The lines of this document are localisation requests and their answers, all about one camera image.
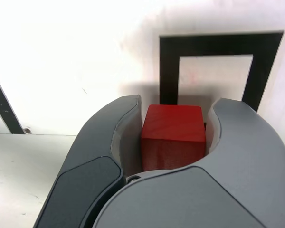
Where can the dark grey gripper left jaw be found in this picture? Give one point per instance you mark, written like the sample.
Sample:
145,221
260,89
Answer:
85,171

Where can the red cube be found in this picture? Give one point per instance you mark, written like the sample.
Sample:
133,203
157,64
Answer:
173,128

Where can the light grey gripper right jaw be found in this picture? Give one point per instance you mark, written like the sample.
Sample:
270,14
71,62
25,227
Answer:
228,190

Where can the black tape square outline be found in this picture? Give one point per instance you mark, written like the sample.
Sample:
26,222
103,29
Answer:
168,71

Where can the black tape strip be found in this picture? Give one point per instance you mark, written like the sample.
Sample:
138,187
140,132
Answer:
4,104

